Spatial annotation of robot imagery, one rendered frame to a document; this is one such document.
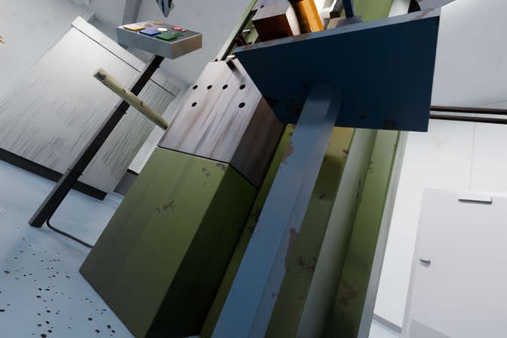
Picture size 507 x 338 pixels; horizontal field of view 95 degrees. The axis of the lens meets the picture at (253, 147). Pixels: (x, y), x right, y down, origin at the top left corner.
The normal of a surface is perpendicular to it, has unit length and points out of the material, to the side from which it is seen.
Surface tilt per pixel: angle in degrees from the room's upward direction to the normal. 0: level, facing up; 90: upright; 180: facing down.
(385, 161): 90
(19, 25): 90
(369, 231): 90
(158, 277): 90
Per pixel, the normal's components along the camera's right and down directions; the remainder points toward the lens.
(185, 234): -0.44, -0.50
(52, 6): 0.55, -0.07
